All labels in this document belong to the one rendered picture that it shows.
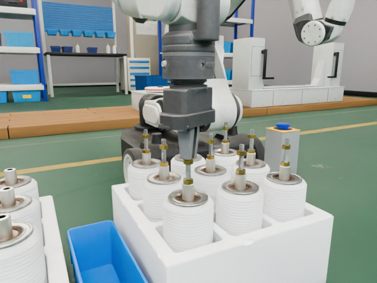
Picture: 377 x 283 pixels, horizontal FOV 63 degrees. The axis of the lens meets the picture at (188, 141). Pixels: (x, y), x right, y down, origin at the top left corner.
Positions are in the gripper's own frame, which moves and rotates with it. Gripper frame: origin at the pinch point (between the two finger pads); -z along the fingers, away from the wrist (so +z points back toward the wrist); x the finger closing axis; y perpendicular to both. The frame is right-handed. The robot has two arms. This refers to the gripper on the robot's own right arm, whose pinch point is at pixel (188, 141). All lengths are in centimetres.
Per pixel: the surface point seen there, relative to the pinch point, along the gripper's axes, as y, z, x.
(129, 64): 421, 18, 378
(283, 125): -1.9, -3.4, 43.2
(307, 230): -17.5, -19.6, 17.4
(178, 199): 1.1, -10.7, -1.7
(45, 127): 186, -30, 73
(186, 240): -2.5, -16.8, -4.0
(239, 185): -5.6, -9.9, 9.4
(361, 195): -19, -36, 88
